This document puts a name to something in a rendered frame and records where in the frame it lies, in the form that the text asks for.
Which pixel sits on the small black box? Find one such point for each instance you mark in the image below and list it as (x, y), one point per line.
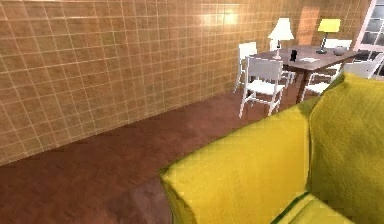
(293, 55)

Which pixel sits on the yellow shade table lamp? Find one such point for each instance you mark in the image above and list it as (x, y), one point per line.
(328, 28)

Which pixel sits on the white paper sheet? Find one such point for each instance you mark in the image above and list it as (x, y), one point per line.
(308, 59)

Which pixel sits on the yellow sofa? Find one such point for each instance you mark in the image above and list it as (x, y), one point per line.
(253, 166)

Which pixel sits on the grey bowl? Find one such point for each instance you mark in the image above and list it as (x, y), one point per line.
(339, 50)

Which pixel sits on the white framed window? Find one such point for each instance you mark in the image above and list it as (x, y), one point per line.
(373, 30)

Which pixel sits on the white shade table lamp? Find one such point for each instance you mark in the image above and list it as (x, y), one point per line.
(280, 33)

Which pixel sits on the brown wooden dining table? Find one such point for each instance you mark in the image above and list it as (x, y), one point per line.
(316, 60)

